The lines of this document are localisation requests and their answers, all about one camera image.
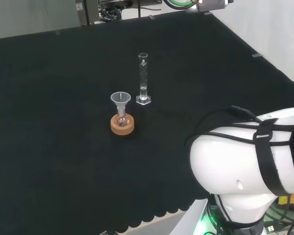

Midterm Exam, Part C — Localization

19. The black bench cloth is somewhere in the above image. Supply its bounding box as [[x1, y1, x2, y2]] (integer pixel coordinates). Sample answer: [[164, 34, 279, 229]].
[[0, 12, 294, 233]]

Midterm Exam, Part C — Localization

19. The grey metal cabinet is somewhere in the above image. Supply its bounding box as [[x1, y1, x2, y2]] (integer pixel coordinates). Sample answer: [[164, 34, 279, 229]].
[[74, 0, 101, 26]]

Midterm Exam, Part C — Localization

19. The yellow stop button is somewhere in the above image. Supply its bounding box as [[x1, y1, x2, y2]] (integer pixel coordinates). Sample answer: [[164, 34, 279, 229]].
[[278, 194, 294, 211]]

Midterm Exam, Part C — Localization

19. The round-bottom glass flask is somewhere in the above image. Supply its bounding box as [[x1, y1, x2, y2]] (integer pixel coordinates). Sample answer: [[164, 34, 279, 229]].
[[115, 110, 131, 127]]

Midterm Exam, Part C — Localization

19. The cork ring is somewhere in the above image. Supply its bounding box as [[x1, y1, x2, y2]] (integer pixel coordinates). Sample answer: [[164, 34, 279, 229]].
[[110, 114, 136, 136]]

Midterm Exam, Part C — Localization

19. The clear glass graduated cylinder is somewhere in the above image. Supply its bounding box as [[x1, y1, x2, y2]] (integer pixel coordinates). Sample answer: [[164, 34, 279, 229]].
[[136, 52, 152, 106]]

